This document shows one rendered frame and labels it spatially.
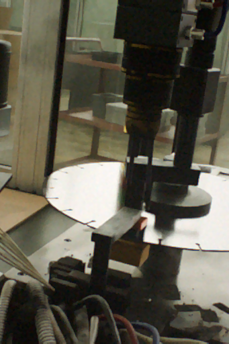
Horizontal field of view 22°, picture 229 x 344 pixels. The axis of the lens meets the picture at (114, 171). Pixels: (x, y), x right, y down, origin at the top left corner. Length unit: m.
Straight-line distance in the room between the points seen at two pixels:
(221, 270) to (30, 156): 0.65
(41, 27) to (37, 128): 0.22
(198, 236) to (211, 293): 0.13
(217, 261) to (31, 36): 0.69
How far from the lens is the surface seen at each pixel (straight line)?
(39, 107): 1.31
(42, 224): 1.18
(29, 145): 1.34
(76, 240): 0.85
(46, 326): 0.50
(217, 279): 0.80
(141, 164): 0.65
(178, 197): 0.73
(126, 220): 0.57
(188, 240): 0.63
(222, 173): 1.15
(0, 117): 0.73
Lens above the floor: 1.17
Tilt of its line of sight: 15 degrees down
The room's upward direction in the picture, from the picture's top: 7 degrees clockwise
